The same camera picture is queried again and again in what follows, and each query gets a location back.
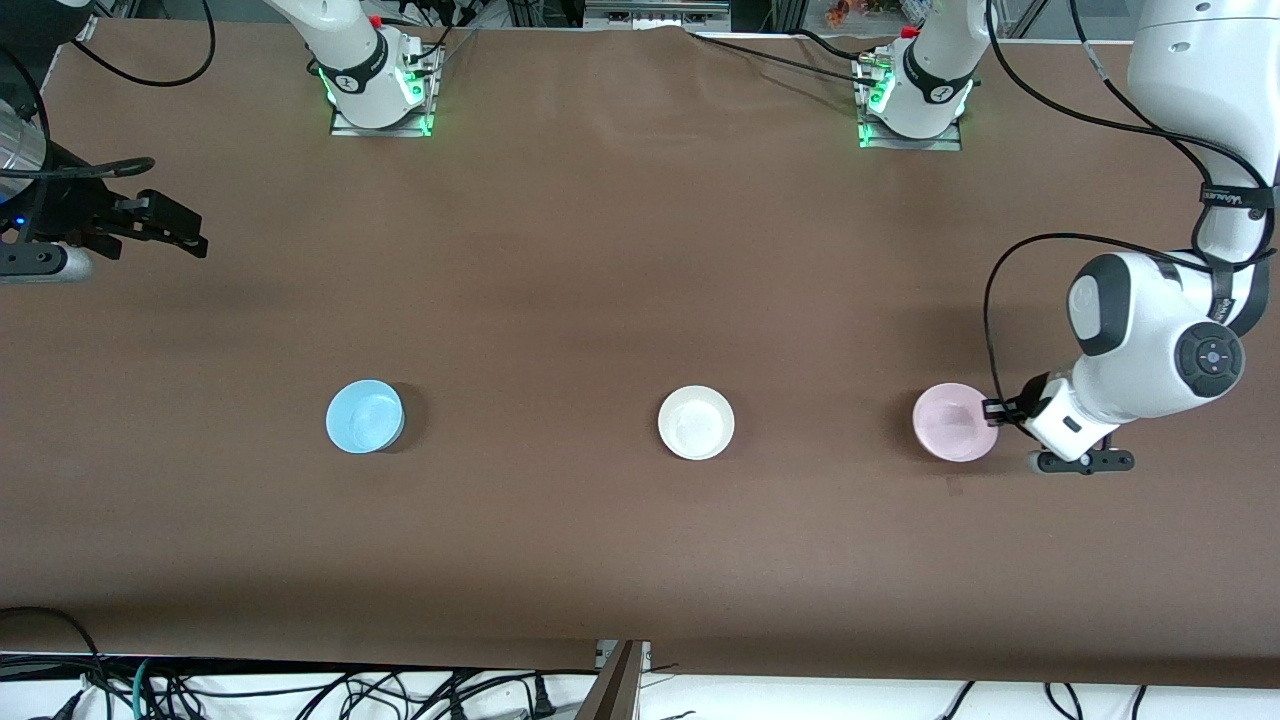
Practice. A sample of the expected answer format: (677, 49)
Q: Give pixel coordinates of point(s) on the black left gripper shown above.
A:
(1027, 402)

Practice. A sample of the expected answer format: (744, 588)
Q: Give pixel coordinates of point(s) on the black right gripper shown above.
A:
(92, 222)

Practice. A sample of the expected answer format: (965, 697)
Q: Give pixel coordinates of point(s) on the pink bowl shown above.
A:
(950, 425)

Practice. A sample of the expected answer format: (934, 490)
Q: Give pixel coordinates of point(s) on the blue bowl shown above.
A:
(362, 418)

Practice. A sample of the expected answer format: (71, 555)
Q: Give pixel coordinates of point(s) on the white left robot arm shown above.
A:
(1190, 90)

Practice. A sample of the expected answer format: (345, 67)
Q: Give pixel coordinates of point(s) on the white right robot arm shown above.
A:
(345, 50)

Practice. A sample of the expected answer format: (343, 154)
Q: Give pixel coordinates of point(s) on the white bowl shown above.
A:
(695, 422)

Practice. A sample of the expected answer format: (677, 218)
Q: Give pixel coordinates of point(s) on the orange background object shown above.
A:
(848, 10)

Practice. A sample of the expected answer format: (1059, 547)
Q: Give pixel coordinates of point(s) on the grey power strip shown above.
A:
(655, 14)

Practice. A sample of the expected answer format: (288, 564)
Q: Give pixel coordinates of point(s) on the black power plug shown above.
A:
(541, 697)

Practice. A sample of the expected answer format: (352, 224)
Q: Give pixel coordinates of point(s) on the aluminium table corner bracket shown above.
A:
(85, 30)

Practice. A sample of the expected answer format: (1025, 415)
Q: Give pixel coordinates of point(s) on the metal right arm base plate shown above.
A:
(385, 131)

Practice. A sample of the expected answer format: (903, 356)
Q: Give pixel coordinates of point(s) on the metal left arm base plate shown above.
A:
(910, 144)

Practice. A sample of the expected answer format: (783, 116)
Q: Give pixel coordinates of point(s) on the aluminium profile post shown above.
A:
(615, 690)

